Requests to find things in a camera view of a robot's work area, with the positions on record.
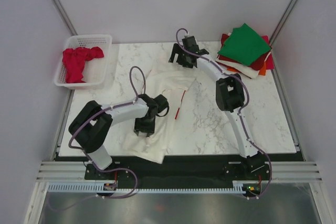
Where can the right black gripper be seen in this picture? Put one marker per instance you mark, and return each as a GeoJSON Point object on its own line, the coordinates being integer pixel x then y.
{"type": "Point", "coordinates": [177, 49]}

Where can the white coca-cola t-shirt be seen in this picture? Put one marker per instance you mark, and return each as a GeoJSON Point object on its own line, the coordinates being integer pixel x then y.
{"type": "Point", "coordinates": [171, 81]}

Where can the white plastic basket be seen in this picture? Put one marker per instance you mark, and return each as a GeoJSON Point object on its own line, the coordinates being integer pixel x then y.
{"type": "Point", "coordinates": [95, 70]}

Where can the right aluminium corner post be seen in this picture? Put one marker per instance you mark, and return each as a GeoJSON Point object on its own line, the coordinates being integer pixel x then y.
{"type": "Point", "coordinates": [290, 7]}

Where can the folded orange t-shirt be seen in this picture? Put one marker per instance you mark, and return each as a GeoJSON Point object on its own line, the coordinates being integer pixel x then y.
{"type": "Point", "coordinates": [262, 71]}

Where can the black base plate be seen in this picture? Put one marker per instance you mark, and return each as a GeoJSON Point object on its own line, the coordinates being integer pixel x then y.
{"type": "Point", "coordinates": [176, 170]}

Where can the white slotted cable duct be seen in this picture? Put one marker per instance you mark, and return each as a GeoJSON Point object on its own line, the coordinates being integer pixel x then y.
{"type": "Point", "coordinates": [101, 187]}

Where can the folded dark red t-shirt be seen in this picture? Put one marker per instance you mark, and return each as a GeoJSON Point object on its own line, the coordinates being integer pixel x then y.
{"type": "Point", "coordinates": [264, 61]}

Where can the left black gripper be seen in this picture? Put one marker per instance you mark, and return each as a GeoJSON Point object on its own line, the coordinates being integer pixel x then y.
{"type": "Point", "coordinates": [149, 129]}

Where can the crumpled red t-shirt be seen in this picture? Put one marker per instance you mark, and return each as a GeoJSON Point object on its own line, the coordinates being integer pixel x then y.
{"type": "Point", "coordinates": [74, 61]}

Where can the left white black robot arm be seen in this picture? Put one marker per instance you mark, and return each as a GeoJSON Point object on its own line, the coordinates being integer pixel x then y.
{"type": "Point", "coordinates": [90, 127]}

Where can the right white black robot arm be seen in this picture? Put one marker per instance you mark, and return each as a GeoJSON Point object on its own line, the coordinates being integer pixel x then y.
{"type": "Point", "coordinates": [231, 97]}

